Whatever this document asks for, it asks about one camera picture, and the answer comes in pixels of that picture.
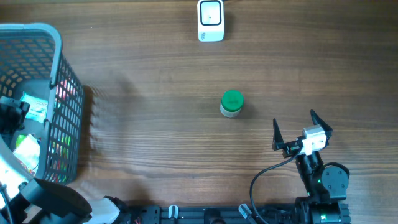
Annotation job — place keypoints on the Haribo gummy bag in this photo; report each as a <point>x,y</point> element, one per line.
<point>21,138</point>

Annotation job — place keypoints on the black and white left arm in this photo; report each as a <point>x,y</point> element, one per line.
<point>58,203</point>

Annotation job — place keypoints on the teal tissue packet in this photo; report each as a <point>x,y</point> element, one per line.
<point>38,108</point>

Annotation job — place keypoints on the white barcode scanner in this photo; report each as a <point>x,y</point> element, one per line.
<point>210,17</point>

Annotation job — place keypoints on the grey plastic mesh basket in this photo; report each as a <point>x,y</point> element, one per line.
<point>32,61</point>

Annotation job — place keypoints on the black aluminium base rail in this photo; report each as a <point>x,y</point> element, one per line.
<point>272,213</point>

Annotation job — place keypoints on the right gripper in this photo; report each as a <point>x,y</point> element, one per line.
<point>290,147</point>

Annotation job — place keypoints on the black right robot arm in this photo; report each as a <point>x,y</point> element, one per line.
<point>325,183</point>

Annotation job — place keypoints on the green lid jar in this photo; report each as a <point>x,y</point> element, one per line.
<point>231,103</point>

